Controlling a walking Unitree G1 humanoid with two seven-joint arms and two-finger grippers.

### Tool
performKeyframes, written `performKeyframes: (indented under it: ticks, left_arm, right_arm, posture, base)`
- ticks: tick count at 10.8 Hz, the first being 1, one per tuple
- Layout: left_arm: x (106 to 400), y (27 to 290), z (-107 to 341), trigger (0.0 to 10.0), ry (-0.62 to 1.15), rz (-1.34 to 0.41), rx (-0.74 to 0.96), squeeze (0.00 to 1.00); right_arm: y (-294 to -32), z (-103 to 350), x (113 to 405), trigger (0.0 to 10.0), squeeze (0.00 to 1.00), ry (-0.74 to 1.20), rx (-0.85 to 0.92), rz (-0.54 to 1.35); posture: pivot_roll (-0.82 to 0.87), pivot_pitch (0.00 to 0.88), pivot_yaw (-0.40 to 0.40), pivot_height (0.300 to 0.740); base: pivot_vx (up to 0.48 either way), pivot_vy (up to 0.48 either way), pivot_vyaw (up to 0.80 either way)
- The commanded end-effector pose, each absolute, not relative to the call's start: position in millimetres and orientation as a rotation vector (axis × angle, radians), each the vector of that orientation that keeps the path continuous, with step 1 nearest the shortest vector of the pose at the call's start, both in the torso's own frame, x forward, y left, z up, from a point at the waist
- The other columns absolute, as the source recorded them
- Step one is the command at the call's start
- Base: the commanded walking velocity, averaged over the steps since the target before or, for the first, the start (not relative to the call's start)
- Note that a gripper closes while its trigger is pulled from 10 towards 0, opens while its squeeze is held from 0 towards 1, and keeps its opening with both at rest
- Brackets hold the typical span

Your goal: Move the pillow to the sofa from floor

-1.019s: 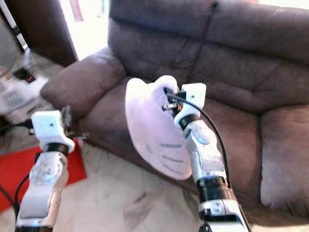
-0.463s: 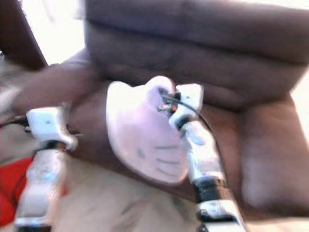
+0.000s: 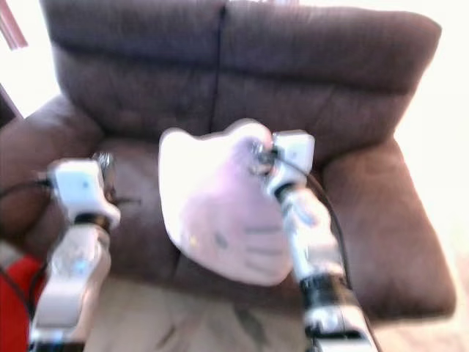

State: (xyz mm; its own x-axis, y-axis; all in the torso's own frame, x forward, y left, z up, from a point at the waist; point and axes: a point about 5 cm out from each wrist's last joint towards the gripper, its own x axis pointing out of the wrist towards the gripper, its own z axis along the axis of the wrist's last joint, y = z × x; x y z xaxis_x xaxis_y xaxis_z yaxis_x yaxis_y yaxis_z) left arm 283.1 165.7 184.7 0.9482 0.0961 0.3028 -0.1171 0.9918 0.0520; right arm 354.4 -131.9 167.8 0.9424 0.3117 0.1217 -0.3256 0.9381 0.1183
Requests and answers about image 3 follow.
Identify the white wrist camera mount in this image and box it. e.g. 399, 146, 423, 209
50, 158, 120, 230
266, 130, 317, 197

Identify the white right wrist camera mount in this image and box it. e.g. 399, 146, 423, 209
266, 130, 317, 197

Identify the long black left arm cable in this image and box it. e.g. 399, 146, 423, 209
0, 178, 56, 352

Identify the pink cat face pillow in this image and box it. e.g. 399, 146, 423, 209
158, 119, 295, 287

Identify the brown fabric sofa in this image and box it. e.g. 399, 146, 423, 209
0, 0, 457, 324

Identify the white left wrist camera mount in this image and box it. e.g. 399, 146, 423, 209
50, 158, 120, 230

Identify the red pillow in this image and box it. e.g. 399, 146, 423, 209
0, 254, 45, 352

